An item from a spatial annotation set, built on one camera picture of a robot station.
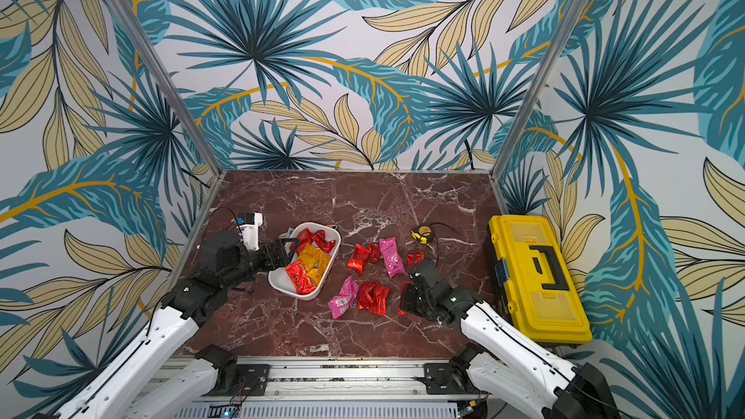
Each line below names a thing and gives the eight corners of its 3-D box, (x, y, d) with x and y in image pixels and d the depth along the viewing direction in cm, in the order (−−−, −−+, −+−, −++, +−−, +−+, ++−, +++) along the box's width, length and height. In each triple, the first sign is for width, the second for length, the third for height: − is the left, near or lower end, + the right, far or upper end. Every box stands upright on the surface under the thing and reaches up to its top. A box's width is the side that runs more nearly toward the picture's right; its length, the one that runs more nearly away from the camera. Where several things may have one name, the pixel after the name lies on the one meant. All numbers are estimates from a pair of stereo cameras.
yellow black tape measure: (411, 243, 101) (412, 239, 99) (410, 229, 105) (411, 225, 102) (431, 244, 101) (432, 239, 99) (429, 229, 105) (430, 225, 103)
